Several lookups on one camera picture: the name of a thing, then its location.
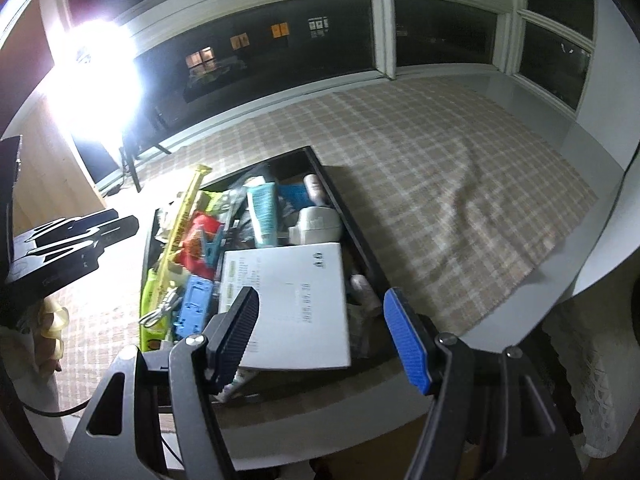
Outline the white tube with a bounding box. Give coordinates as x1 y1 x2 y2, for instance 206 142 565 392
214 366 258 403

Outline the small white bottle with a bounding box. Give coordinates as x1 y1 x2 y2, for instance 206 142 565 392
349 271 385 317

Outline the white tape roll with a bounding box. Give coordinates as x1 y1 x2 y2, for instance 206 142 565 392
287 206 345 247

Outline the green packet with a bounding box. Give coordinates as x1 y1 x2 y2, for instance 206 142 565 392
199 189 247 213

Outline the white lace cloth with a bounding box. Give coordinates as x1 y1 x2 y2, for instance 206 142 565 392
541 287 640 461

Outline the black wet wipes pack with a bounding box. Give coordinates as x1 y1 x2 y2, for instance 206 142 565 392
225 210 257 256

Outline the red snack packet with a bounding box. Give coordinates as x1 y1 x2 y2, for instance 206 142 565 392
179 211 230 281

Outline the black tray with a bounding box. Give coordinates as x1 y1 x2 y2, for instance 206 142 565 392
139 145 397 403

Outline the blue plastic clip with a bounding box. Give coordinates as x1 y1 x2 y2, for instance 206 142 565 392
196 226 227 268

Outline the person's left hand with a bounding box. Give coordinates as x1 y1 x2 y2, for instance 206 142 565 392
30 300 70 376

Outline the white cardboard box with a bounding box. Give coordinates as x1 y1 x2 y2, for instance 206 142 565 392
216 241 352 370

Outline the white usb cable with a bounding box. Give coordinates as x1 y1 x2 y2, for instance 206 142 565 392
139 286 185 327

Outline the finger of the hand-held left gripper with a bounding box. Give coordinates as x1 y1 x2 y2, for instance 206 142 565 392
7 215 140 283
22 212 120 253

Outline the white window frame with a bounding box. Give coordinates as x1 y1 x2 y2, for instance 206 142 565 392
40 0 601 111

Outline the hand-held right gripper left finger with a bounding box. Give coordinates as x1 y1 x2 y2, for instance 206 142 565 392
59 286 261 480

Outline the black lamp tripod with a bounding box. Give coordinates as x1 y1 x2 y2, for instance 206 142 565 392
116 105 173 195

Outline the teal tube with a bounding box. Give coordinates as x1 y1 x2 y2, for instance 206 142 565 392
246 181 279 249

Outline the blue plastic case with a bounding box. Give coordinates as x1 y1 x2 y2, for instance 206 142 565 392
174 274 215 343

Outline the black cable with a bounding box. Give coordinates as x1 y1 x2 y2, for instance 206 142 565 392
24 394 96 418

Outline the long yellow packet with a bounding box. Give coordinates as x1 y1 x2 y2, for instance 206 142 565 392
159 162 212 283

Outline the yellow-green packet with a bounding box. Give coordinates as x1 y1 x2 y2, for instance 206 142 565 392
139 266 177 355

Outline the blue pack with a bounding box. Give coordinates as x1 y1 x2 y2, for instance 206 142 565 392
276 183 309 211

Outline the checked plaid tablecloth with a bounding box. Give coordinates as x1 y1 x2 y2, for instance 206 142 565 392
50 79 600 433

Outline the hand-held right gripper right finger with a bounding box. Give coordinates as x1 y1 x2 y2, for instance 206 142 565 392
382 287 583 480

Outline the bright round lamp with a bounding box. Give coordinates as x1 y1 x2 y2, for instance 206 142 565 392
37 19 148 143

